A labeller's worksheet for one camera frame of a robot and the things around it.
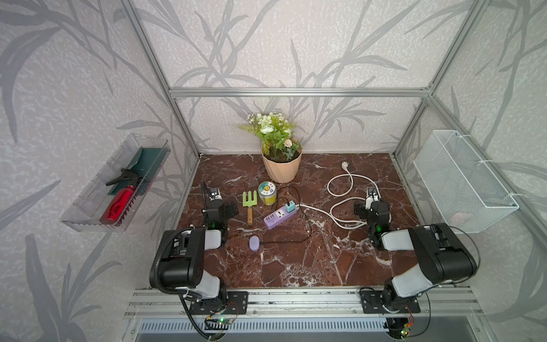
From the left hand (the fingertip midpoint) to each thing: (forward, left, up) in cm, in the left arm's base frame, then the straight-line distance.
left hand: (221, 200), depth 94 cm
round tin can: (+3, -21, +3) cm, 21 cm away
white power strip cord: (-3, -50, -5) cm, 50 cm away
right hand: (+1, -66, +2) cm, 66 cm away
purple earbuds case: (-18, -16, -4) cm, 24 cm away
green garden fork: (+4, -12, -7) cm, 14 cm away
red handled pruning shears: (-17, +18, +29) cm, 38 cm away
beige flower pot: (+13, -27, +5) cm, 30 cm away
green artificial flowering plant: (+21, -25, +15) cm, 36 cm away
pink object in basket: (-17, -88, +16) cm, 91 cm away
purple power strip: (-6, -26, -4) cm, 27 cm away
